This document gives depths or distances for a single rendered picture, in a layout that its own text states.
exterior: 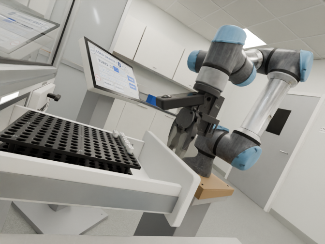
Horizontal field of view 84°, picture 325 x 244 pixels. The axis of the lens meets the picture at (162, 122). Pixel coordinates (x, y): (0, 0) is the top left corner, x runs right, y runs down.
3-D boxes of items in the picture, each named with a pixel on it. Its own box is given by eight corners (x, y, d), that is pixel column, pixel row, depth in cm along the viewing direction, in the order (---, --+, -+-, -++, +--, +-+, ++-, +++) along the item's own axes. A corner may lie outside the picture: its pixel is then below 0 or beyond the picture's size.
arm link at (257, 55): (257, 46, 89) (186, 42, 60) (281, 48, 81) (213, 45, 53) (251, 70, 94) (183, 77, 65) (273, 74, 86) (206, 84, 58)
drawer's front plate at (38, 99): (47, 109, 74) (55, 84, 73) (27, 131, 48) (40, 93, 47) (41, 108, 73) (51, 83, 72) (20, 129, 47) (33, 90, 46)
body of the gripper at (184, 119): (211, 141, 46) (231, 98, 45) (185, 132, 43) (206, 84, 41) (195, 132, 53) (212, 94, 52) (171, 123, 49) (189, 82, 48)
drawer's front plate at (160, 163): (138, 160, 60) (150, 130, 59) (178, 229, 35) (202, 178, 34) (133, 160, 60) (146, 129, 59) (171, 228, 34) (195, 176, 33)
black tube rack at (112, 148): (114, 157, 51) (123, 136, 50) (128, 196, 35) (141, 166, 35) (20, 136, 41) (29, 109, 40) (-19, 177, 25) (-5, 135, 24)
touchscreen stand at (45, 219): (107, 218, 146) (155, 100, 135) (56, 252, 104) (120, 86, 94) (66, 185, 164) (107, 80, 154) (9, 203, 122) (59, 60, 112)
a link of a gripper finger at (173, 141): (181, 162, 52) (197, 135, 49) (164, 158, 49) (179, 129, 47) (176, 156, 54) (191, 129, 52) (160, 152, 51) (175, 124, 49)
